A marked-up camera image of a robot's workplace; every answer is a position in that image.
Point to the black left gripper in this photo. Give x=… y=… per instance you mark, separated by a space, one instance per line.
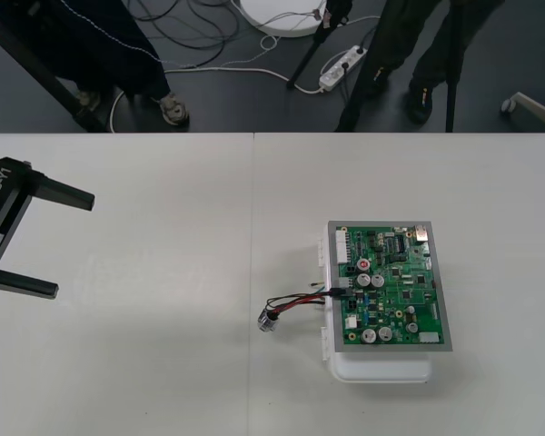
x=2 y=213

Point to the white caster leg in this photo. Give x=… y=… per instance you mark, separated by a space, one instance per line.
x=533 y=105

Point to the thick black stand leg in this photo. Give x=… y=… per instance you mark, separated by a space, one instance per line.
x=91 y=121

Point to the person in pale shoes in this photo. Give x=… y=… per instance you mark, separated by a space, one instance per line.
x=118 y=54

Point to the person in black shoes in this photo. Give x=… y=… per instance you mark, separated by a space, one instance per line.
x=431 y=50

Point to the white power strip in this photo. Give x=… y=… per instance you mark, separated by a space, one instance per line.
x=340 y=68

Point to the slim black stand leg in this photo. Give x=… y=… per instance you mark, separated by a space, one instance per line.
x=306 y=61

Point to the white round base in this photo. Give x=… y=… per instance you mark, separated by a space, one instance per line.
x=281 y=20

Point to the green circuit board grey frame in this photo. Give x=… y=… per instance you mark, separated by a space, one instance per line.
x=390 y=295

